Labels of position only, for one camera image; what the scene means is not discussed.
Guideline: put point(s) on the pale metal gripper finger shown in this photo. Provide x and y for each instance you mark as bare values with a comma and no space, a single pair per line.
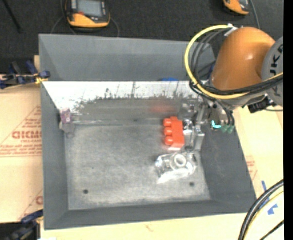
199,139
189,134

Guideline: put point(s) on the red toy building block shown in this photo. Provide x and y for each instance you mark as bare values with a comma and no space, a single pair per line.
175,134

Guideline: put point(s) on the clear glass jar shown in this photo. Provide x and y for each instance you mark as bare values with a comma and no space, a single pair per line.
177,166

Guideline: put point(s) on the grey metal bin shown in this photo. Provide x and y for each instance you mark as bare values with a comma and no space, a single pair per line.
116,164

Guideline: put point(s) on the small purple box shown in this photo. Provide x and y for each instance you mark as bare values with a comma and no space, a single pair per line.
66,116

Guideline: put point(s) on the brown cardboard board red print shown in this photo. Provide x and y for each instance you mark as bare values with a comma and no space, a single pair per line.
16,159

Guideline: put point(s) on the black cylinder on white bracket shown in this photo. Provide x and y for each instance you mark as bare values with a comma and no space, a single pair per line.
257,106

